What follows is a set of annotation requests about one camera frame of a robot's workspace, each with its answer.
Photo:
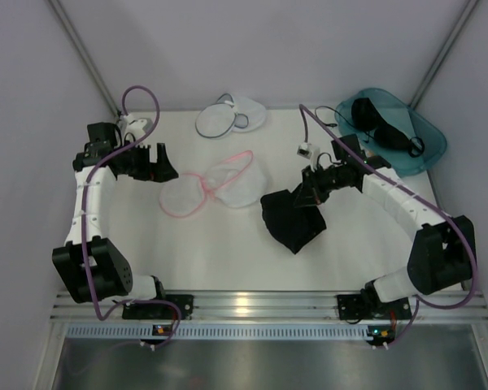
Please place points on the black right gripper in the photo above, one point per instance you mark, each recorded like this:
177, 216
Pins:
309, 188

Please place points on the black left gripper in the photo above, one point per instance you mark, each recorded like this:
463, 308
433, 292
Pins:
147, 162

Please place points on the black bra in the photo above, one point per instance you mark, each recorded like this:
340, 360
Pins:
290, 226
368, 120

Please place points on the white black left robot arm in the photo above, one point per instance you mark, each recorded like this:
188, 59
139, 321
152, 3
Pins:
91, 267

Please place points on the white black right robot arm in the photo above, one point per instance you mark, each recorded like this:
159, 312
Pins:
443, 248

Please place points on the blue-trimmed white mesh laundry bag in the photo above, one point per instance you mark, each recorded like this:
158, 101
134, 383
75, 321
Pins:
229, 114

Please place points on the black bra in tray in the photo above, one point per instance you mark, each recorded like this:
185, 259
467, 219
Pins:
368, 120

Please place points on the teal plastic tray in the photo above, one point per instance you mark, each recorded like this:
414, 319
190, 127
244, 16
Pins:
405, 119

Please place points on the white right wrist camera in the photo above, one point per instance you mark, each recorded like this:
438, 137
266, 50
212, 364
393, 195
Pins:
309, 152

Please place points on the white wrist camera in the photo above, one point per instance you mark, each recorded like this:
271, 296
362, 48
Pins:
309, 152
137, 127

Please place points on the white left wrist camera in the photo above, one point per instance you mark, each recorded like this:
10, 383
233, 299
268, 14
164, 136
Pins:
137, 127

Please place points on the aluminium front rail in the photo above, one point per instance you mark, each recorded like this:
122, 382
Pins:
282, 307

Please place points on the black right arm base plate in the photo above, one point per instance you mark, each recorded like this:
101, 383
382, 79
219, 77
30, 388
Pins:
353, 307

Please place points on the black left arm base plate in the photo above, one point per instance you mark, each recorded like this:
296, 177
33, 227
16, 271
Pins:
148, 311

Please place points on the white slotted cable duct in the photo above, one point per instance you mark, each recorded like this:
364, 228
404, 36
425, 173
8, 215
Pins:
194, 331

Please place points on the left aluminium corner post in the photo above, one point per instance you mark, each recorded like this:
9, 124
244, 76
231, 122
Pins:
70, 31

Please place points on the aluminium corner post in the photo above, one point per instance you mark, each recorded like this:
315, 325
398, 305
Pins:
447, 44
70, 31

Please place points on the right aluminium corner post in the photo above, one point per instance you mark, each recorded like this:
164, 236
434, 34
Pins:
447, 44

